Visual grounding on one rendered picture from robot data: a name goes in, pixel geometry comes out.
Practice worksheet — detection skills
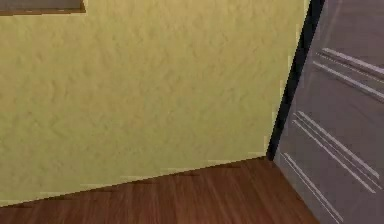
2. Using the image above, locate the brown framed wall picture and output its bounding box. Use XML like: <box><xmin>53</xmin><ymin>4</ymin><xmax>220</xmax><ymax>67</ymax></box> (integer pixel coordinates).
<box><xmin>0</xmin><ymin>0</ymin><xmax>88</xmax><ymax>17</ymax></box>

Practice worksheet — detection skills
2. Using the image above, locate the grey panelled room door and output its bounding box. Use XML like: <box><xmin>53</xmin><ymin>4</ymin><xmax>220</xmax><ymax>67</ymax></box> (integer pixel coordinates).
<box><xmin>266</xmin><ymin>0</ymin><xmax>384</xmax><ymax>224</ymax></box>

